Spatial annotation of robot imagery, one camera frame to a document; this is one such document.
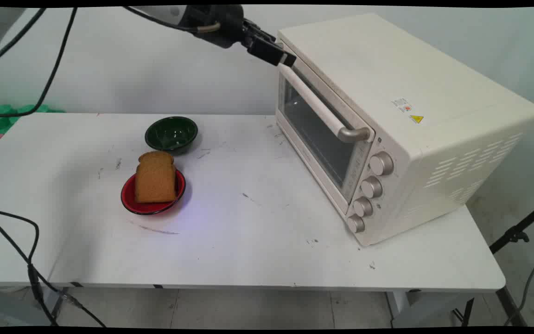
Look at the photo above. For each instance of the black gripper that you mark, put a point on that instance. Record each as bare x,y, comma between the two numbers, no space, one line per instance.
223,21

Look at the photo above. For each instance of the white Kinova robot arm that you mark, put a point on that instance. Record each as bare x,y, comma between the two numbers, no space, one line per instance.
162,11

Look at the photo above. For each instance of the dark green bowl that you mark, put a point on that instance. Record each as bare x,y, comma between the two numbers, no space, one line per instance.
171,133

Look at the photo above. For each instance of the silver oven knob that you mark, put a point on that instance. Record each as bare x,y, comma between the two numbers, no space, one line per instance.
371,187
355,223
363,207
382,163

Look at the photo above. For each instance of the brown bread slice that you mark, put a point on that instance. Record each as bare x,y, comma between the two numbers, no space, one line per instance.
155,178

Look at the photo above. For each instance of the cream toaster oven body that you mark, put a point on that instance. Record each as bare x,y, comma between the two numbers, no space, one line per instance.
434,116

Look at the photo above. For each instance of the red plate with black rim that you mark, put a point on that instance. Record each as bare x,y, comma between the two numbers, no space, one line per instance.
151,208

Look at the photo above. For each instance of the green foam mat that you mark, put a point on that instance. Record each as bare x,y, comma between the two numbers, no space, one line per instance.
5,116

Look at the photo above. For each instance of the white table leg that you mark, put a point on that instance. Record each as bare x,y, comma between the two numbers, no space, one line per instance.
410,308

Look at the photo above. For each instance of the black tripod stand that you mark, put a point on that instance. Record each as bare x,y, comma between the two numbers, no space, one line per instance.
512,234

